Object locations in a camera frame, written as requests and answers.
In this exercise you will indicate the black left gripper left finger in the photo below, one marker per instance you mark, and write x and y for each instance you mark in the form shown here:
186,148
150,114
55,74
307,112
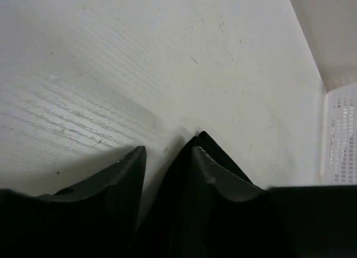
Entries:
92,218

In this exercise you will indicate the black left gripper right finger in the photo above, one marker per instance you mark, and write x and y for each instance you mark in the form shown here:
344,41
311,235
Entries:
248,221

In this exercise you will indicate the black tank top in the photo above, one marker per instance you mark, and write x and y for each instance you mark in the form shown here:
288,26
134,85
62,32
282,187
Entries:
150,238

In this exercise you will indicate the white plastic laundry basket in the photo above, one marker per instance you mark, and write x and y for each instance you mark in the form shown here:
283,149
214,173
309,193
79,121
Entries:
338,162

